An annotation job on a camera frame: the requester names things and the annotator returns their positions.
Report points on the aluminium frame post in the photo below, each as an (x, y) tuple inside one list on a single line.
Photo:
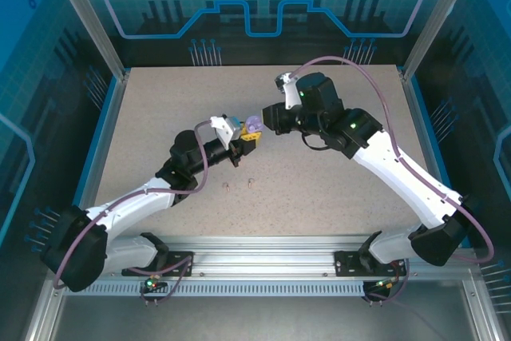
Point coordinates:
[(434, 17), (89, 17)]

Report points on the blue table edge strip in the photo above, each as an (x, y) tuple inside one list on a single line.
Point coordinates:
[(100, 145), (425, 117)]

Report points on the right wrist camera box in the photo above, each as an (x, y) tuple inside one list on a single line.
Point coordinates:
[(288, 91)]

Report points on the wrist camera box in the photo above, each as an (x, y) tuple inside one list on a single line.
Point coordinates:
[(288, 91), (225, 127)]

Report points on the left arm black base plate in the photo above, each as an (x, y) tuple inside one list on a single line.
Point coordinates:
[(175, 265)]

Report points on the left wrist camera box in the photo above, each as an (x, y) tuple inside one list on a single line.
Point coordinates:
[(225, 127)]

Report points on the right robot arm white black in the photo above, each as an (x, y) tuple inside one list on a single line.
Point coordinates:
[(411, 181)]

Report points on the aluminium mounting rail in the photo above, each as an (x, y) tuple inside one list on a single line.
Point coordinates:
[(259, 257)]

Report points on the purple earbud charging case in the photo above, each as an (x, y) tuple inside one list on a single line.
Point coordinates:
[(252, 123)]

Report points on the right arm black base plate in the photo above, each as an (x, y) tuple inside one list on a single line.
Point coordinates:
[(347, 263)]

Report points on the small LED connector board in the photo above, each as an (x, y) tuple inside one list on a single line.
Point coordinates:
[(383, 285), (153, 282)]

